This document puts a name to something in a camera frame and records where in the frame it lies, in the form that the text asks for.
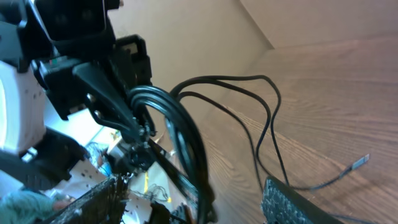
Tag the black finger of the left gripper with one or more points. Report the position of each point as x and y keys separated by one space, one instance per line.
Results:
x=106 y=103
x=185 y=183

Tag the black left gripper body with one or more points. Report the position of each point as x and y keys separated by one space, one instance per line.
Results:
x=59 y=35

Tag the person in green shirt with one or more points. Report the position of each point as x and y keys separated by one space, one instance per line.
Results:
x=25 y=206

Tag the brown cardboard wall panel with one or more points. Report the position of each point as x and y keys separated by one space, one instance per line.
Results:
x=188 y=38

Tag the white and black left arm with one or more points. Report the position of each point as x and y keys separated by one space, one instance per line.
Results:
x=41 y=157

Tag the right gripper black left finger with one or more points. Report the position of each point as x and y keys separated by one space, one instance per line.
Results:
x=104 y=203

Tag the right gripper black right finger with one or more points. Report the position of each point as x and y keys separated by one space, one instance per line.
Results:
x=281 y=204

